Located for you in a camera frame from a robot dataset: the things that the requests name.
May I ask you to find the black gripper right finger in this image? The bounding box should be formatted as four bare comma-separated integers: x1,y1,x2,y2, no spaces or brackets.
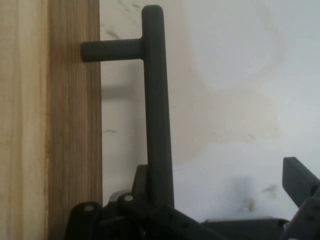
279,156,320,240

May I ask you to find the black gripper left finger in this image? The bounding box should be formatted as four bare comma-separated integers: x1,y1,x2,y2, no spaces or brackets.
65,164,222,240

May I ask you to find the wooden drawer with black handle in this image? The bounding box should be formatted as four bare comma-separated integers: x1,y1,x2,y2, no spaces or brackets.
0,0,176,240

